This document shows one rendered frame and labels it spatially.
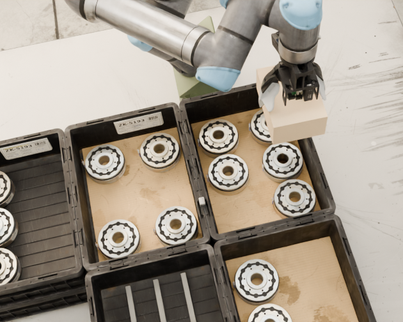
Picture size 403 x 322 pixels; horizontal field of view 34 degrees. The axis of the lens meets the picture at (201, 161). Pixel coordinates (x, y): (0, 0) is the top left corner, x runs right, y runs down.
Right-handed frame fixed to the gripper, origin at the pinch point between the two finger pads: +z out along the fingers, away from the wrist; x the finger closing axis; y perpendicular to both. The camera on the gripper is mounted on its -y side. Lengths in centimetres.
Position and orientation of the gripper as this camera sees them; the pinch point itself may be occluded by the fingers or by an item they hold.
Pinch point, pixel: (290, 97)
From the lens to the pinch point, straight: 151.2
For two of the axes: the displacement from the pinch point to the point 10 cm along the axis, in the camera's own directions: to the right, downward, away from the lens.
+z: 0.8, 4.6, 8.8
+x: 9.8, -2.0, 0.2
